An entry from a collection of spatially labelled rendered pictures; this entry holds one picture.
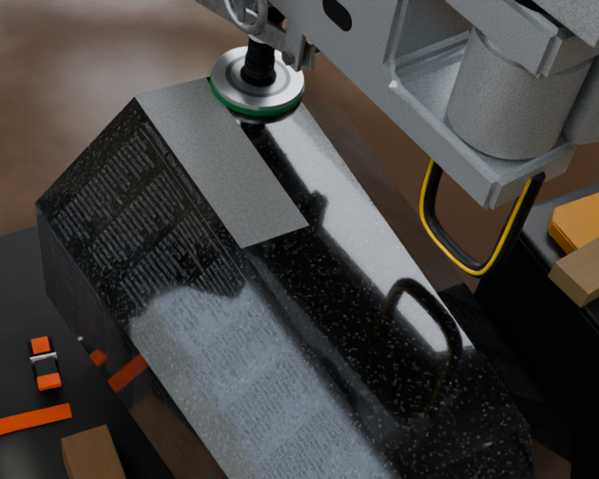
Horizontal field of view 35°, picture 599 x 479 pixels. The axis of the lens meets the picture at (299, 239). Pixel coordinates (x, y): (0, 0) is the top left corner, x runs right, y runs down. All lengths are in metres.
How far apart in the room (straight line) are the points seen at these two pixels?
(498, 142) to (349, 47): 0.35
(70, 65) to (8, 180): 0.60
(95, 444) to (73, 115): 1.36
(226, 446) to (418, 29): 0.84
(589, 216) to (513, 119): 0.83
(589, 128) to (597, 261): 0.59
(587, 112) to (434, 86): 0.27
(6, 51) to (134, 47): 0.46
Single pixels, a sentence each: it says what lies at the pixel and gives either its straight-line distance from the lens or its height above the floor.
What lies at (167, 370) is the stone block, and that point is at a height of 0.67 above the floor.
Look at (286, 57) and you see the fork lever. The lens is 1.94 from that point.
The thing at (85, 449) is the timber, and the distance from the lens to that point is 2.51.
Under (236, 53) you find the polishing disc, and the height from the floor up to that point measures 0.90.
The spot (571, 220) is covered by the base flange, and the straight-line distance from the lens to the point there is 2.30.
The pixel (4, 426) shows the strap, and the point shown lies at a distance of 2.69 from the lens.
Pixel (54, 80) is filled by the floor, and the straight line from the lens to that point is 3.60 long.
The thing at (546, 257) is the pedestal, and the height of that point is 0.74.
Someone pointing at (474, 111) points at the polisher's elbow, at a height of 1.37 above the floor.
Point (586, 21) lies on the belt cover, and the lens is 1.31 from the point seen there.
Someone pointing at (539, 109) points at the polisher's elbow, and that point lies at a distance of 1.52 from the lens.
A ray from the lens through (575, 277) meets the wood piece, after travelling 2.11.
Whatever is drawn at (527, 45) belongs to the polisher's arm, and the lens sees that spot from 1.42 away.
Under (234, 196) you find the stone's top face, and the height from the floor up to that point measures 0.87.
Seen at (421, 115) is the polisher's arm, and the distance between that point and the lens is 1.65.
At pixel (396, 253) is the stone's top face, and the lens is 1.97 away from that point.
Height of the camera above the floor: 2.34
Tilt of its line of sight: 49 degrees down
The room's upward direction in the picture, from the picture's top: 11 degrees clockwise
